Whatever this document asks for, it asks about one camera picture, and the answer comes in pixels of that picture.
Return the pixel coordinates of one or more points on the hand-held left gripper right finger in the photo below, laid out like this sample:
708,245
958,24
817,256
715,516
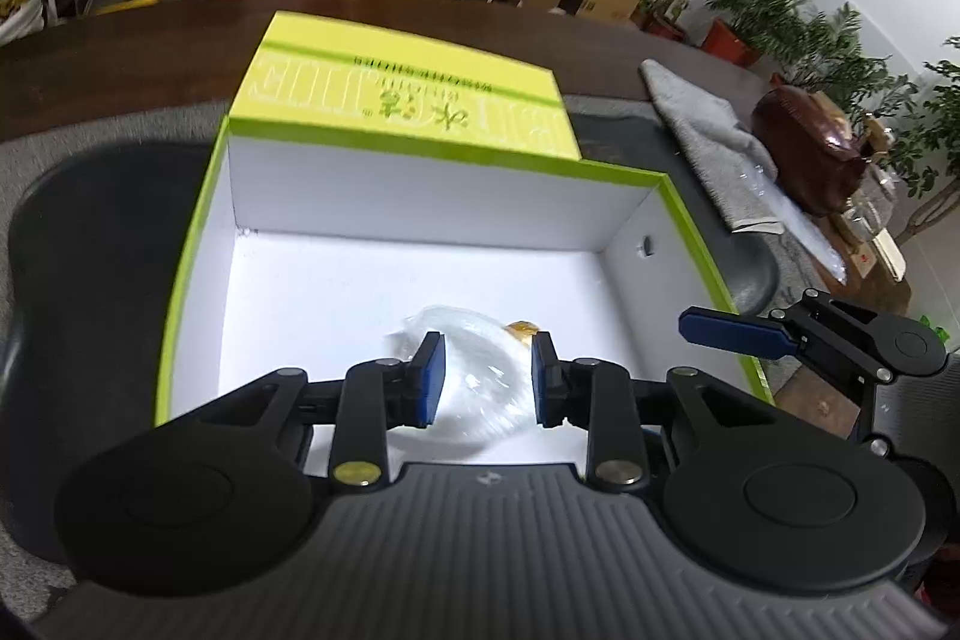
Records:
541,377

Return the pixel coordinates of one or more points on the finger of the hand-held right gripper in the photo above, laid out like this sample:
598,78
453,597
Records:
720,331

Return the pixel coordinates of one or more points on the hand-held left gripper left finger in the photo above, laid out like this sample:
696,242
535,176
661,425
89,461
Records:
431,377

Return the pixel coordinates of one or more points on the clear plastic bag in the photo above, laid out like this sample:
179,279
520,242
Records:
472,347

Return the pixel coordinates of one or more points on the yellow-green shoe box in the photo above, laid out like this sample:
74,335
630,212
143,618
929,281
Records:
420,93

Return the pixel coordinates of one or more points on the wooden desktop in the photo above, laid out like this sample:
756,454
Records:
150,48

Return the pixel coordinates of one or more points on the small amber object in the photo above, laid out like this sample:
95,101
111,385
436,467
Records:
521,329

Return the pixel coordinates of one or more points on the small white box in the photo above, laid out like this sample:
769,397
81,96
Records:
881,254

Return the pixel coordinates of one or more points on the clear plastic wrap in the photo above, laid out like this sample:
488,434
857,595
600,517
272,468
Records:
802,235

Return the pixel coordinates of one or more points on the glossy brown ceramic pot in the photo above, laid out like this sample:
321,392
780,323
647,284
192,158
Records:
806,153

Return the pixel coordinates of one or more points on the grey towel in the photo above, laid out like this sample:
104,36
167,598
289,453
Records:
697,130

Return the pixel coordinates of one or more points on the tall leafy potted tree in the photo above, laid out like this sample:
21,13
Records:
934,115

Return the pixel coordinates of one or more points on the leafy potted plant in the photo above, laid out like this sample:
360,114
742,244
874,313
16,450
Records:
840,55

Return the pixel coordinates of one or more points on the fern in red pot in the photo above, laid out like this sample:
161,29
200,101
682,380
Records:
742,10

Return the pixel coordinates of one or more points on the small potted plant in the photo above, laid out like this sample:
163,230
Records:
664,10

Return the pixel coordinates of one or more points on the grey stone tea tray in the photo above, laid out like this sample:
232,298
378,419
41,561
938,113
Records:
97,235

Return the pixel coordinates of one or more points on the yellow flat object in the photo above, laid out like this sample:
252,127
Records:
127,4

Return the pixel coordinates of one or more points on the white bag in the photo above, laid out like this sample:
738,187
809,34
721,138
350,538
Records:
19,10

